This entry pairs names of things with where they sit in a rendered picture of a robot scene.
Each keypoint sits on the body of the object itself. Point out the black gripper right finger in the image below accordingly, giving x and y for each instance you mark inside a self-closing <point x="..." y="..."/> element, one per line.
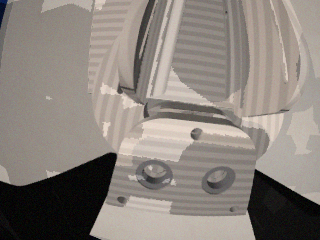
<point x="278" y="213"/>

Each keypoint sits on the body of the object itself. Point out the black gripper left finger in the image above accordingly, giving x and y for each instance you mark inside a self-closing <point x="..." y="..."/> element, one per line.
<point x="63" y="207"/>

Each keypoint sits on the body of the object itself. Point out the white plate with two round holes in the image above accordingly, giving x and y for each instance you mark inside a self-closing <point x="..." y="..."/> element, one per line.
<point x="190" y="148"/>

